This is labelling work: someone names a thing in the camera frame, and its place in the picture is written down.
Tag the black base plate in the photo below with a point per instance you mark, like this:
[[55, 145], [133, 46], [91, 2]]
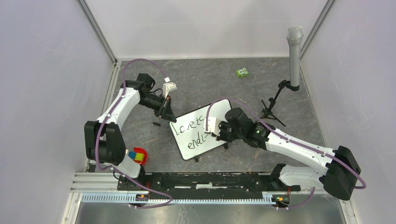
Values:
[[212, 185]]

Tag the red bowl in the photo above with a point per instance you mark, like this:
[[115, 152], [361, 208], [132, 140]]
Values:
[[141, 150]]

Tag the white whiteboard black frame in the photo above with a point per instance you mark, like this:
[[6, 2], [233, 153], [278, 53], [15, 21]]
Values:
[[189, 135]]

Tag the green toy block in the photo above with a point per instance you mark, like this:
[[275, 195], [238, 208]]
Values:
[[242, 72]]

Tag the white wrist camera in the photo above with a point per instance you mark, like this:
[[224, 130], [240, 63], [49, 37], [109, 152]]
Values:
[[211, 126], [168, 86]]

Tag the aluminium frame rail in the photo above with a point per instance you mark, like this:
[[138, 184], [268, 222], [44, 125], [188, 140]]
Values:
[[94, 183]]

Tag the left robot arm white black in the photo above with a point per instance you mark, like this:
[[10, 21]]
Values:
[[103, 139]]

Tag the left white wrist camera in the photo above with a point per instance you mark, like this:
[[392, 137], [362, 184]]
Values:
[[168, 86]]

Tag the colourful cube block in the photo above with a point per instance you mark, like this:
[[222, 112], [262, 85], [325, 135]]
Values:
[[139, 158]]

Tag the grey microphone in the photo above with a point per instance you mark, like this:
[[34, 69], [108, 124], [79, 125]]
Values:
[[294, 38]]

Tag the black microphone stand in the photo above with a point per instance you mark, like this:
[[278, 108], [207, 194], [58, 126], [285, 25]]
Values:
[[267, 111]]

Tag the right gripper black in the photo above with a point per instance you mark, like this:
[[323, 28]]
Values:
[[221, 136]]

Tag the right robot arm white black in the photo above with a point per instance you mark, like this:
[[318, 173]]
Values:
[[334, 170]]

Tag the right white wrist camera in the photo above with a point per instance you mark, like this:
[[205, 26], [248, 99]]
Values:
[[211, 126]]

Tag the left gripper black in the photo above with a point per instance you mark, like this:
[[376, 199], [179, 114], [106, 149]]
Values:
[[165, 111]]

